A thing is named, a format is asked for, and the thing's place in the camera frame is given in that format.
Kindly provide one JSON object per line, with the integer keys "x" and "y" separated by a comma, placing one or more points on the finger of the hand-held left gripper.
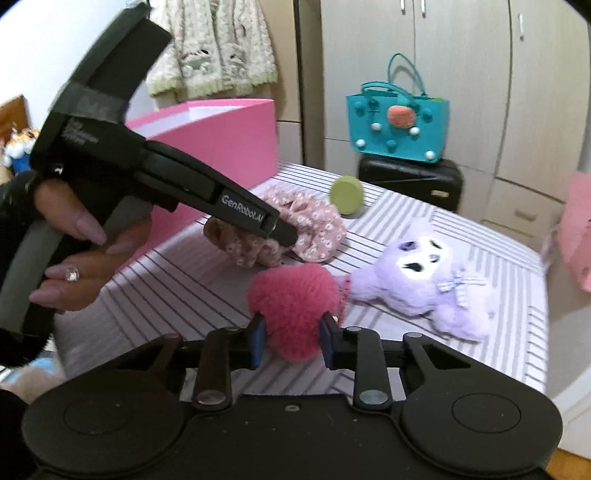
{"x": 284, "y": 230}

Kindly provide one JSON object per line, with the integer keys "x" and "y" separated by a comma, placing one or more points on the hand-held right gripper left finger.
{"x": 258, "y": 339}

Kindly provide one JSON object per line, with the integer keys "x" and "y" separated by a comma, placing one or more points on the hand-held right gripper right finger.
{"x": 327, "y": 341}

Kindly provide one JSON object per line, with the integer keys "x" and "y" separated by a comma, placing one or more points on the pink floral cloth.
{"x": 318, "y": 226}

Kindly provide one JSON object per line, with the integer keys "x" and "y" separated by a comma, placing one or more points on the pink fluffy plush ball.
{"x": 291, "y": 304}

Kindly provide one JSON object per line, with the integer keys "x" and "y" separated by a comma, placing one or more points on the purple plush toy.
{"x": 415, "y": 286}

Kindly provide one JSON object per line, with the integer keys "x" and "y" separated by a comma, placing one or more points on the pink cardboard box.
{"x": 221, "y": 138}

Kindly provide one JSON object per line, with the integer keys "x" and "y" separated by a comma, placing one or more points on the person's left hand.
{"x": 92, "y": 277}

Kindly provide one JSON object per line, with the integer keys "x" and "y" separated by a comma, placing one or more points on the black suitcase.
{"x": 406, "y": 180}

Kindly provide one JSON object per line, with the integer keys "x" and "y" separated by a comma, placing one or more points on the teal felt handbag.
{"x": 369, "y": 120}

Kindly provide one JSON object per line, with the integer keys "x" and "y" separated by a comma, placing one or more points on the white knitted cardigan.
{"x": 217, "y": 46}

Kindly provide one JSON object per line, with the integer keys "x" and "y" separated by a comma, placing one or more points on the striped tablecloth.
{"x": 485, "y": 350}

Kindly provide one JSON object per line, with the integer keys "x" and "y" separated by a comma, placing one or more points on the beige wardrobe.
{"x": 461, "y": 46}

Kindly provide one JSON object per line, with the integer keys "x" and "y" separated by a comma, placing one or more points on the pink tote bag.
{"x": 577, "y": 230}

